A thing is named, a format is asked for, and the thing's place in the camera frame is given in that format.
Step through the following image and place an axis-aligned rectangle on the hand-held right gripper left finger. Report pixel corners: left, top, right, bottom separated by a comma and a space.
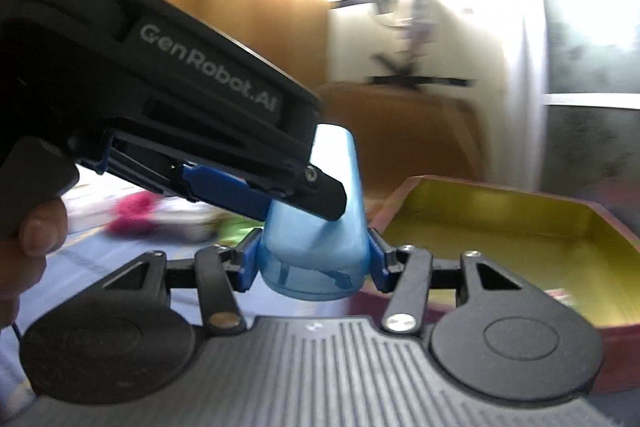
102, 227, 263, 335

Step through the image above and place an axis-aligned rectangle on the wooden board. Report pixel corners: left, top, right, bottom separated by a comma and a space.
125, 0, 332, 92

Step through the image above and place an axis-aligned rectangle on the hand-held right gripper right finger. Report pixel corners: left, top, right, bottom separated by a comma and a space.
366, 228, 532, 335

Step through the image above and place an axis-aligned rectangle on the green soft item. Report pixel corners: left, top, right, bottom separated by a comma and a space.
216, 213, 262, 249

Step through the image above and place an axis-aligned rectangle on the black folding stand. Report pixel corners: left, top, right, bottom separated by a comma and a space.
367, 0, 477, 88

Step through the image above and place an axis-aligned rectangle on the pink cardboard box tray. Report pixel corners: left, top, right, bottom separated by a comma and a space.
350, 175, 640, 395

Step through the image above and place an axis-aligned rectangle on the person's left hand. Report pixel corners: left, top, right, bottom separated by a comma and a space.
0, 196, 69, 333

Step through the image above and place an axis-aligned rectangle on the blue plastic cup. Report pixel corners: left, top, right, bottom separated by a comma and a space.
256, 123, 372, 303

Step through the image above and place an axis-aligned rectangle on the wooden chair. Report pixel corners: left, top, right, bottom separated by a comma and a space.
316, 79, 488, 208

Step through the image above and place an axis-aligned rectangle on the blue plaid cloth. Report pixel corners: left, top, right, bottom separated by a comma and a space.
0, 179, 391, 413

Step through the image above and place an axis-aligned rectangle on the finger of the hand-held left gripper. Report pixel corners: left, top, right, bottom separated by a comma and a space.
181, 164, 272, 223
170, 157, 349, 222

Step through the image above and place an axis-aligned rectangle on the pink soft toy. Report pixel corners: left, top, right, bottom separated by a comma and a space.
106, 192, 160, 236

